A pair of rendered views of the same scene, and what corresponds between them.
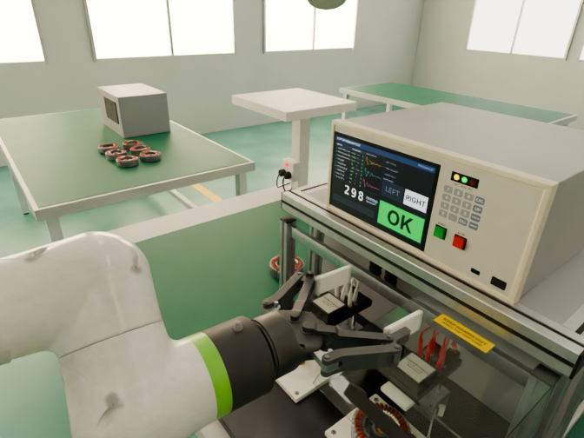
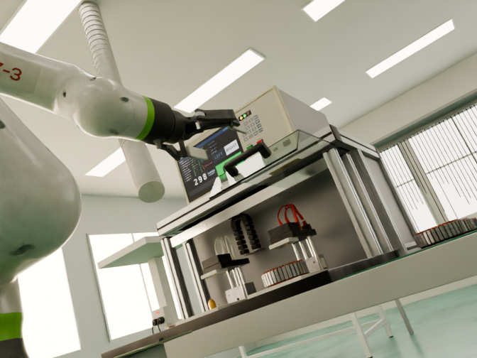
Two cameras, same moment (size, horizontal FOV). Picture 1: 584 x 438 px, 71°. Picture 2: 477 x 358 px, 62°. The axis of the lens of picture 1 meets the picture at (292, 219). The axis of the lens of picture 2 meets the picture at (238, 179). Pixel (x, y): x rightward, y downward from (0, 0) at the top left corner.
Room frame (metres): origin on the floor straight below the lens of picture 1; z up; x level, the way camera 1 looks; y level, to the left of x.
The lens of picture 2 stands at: (-0.38, 0.20, 0.75)
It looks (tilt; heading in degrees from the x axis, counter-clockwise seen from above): 18 degrees up; 339
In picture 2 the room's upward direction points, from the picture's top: 19 degrees counter-clockwise
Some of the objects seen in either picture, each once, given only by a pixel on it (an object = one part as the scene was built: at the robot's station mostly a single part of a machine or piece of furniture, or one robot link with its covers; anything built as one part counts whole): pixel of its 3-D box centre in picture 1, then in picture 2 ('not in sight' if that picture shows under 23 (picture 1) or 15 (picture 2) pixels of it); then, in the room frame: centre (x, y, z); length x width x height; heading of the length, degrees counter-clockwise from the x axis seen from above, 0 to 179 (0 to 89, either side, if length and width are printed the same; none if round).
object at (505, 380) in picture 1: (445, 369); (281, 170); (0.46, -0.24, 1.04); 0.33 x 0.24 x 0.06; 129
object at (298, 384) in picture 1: (301, 363); (214, 311); (0.71, -0.03, 0.78); 0.15 x 0.15 x 0.01; 39
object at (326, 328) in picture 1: (347, 341); (207, 123); (0.39, -0.07, 1.16); 0.11 x 0.01 x 0.04; 85
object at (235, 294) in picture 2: (345, 331); (241, 295); (0.80, -0.14, 0.80); 0.08 x 0.05 x 0.06; 39
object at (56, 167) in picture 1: (114, 191); not in sight; (2.60, 1.22, 0.38); 1.85 x 1.10 x 0.75; 39
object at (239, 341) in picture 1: (236, 363); (151, 123); (0.34, 0.06, 1.16); 0.09 x 0.06 x 0.12; 37
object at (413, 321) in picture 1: (402, 328); (236, 125); (0.41, -0.15, 1.16); 0.07 x 0.01 x 0.03; 127
